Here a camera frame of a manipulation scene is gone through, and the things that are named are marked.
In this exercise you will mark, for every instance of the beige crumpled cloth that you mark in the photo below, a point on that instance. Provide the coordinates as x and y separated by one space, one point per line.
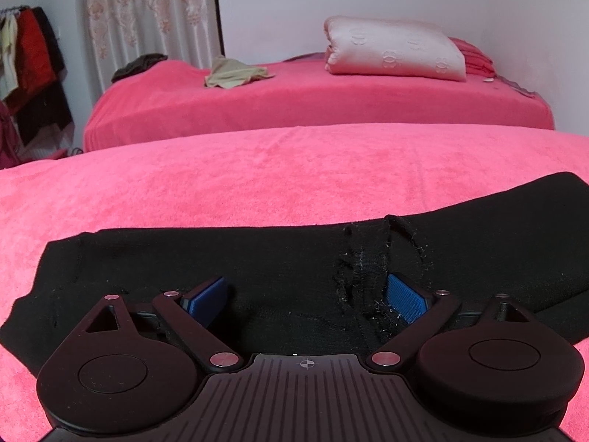
232 76

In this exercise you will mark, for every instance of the black hanging clothes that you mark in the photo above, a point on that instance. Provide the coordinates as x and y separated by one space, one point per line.
53 110

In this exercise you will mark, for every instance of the red hanging jacket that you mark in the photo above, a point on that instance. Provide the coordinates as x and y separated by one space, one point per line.
34 50

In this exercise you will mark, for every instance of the maroon hanging garment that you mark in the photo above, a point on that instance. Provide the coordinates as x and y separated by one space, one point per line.
8 138

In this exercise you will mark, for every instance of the folded pale pink quilt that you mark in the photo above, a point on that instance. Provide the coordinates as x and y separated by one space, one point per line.
395 50

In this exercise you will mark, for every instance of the folded red blanket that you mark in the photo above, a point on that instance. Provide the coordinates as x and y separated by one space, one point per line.
476 57

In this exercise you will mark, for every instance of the white patterned curtain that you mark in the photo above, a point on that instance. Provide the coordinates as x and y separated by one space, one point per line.
152 9

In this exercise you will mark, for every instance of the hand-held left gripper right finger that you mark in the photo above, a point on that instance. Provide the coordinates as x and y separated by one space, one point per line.
407 301

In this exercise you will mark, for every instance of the dark crumpled cloth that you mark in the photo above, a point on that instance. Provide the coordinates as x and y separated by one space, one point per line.
135 66

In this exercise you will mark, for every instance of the pale yellow hanging garment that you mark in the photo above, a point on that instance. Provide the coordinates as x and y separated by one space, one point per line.
8 55

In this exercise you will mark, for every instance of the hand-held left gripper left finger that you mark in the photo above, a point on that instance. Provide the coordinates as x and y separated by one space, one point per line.
207 298

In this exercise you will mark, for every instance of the black knit pants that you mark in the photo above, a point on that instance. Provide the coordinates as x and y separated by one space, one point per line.
285 267

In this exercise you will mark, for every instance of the bed with red cover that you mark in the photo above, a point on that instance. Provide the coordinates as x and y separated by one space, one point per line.
322 101

